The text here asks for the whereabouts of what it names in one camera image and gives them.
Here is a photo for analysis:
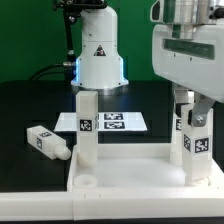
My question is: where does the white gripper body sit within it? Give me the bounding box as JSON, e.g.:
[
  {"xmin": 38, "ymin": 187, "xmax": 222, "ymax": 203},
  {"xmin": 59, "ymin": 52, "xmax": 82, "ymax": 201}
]
[{"xmin": 152, "ymin": 24, "xmax": 224, "ymax": 103}]

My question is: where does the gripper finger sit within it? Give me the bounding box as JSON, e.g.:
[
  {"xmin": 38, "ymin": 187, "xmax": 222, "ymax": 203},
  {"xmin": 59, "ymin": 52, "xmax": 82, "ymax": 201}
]
[
  {"xmin": 172, "ymin": 83, "xmax": 194, "ymax": 117},
  {"xmin": 191, "ymin": 93, "xmax": 215, "ymax": 127}
]

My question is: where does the white desk top tray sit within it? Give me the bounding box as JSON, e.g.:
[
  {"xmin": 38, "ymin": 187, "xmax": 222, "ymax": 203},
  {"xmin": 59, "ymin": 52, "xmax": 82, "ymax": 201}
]
[{"xmin": 66, "ymin": 143, "xmax": 224, "ymax": 192}]

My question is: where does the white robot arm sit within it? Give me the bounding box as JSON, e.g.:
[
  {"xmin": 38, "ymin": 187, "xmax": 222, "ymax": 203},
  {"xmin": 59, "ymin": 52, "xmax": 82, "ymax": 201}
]
[{"xmin": 72, "ymin": 0, "xmax": 224, "ymax": 127}]

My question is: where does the white marker sheet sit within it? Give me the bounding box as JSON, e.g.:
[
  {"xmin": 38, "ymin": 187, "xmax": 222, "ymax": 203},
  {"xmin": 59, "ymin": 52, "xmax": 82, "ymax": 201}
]
[{"xmin": 54, "ymin": 112, "xmax": 147, "ymax": 132}]

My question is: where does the white L-shaped fence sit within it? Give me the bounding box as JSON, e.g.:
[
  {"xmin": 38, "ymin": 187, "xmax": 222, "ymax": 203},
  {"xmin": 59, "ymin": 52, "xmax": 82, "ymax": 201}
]
[{"xmin": 0, "ymin": 143, "xmax": 224, "ymax": 222}]

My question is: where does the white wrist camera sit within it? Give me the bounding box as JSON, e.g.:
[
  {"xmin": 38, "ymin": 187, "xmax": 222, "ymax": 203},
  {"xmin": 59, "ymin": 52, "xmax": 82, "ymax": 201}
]
[{"xmin": 150, "ymin": 0, "xmax": 170, "ymax": 23}]

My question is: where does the black cable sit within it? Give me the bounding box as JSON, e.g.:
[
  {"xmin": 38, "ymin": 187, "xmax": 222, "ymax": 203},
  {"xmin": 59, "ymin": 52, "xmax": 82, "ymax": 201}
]
[{"xmin": 29, "ymin": 61, "xmax": 77, "ymax": 82}]

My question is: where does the black camera stand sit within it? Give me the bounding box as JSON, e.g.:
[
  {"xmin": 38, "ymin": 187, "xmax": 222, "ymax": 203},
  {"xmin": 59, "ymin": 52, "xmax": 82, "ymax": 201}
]
[{"xmin": 52, "ymin": 0, "xmax": 107, "ymax": 62}]

